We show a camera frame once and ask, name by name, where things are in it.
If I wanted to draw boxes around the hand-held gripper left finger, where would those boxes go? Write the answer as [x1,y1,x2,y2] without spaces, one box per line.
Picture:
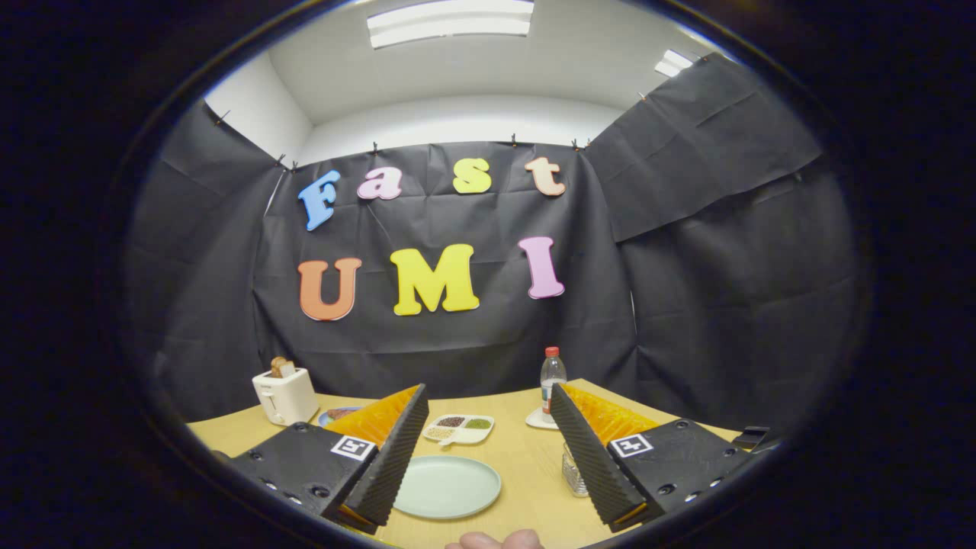
[225,384,430,536]

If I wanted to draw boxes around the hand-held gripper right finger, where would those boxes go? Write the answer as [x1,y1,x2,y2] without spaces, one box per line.
[549,381,763,535]

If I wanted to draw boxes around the light green plate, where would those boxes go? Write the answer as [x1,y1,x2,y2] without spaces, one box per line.
[393,455,502,521]

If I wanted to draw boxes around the white divided dish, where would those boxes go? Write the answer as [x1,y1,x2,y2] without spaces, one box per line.
[422,413,496,448]

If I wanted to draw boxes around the clear water bottle red cap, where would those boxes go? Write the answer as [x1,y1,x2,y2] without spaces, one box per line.
[540,347,568,425]

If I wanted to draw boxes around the white toaster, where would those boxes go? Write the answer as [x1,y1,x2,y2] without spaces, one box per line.
[252,368,320,426]

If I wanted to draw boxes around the black backdrop cloth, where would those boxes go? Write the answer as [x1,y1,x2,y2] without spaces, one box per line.
[122,53,866,439]

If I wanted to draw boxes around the small ceiling light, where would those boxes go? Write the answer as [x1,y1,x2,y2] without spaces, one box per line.
[654,49,696,79]

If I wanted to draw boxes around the long ceiling light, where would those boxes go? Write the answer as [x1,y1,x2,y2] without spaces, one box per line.
[367,0,535,50]

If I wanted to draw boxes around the metal wire cutlery basket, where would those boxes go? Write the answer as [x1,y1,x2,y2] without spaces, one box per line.
[562,442,592,498]

